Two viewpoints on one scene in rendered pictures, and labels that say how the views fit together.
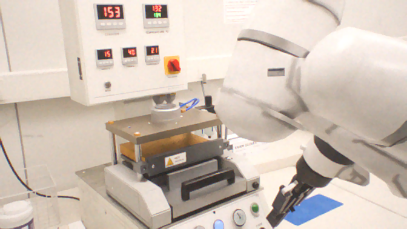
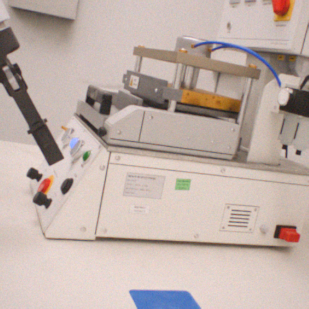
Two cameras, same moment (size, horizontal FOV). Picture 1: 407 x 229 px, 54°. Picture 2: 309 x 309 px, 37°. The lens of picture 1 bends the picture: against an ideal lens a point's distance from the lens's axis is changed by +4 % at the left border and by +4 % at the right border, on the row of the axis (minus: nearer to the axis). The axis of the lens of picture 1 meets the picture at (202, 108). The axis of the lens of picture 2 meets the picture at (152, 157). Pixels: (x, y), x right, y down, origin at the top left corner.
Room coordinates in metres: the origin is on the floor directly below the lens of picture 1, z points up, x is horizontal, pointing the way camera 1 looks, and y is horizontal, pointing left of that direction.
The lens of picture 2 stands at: (1.22, -0.88, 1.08)
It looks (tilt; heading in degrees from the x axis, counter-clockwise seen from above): 11 degrees down; 104
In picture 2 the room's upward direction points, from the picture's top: 11 degrees clockwise
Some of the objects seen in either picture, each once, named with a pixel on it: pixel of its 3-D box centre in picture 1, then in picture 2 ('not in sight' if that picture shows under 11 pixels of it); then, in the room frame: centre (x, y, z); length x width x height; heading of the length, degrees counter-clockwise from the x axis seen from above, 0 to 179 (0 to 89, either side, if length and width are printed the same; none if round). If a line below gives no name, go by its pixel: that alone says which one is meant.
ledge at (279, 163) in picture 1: (284, 147); not in sight; (1.72, -0.37, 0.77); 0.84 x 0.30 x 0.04; 118
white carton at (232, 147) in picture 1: (240, 145); not in sight; (1.60, -0.16, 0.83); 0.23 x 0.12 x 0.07; 122
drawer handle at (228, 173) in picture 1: (209, 182); (98, 98); (0.86, -0.01, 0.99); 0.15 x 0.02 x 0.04; 126
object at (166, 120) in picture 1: (166, 125); (206, 72); (1.05, 0.10, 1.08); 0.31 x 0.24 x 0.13; 126
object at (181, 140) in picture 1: (169, 139); (187, 84); (1.02, 0.09, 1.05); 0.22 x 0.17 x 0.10; 126
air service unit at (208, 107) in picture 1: (204, 119); (297, 111); (1.25, 0.00, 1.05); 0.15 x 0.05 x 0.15; 126
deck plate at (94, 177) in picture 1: (163, 179); (187, 142); (1.04, 0.12, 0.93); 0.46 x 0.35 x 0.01; 36
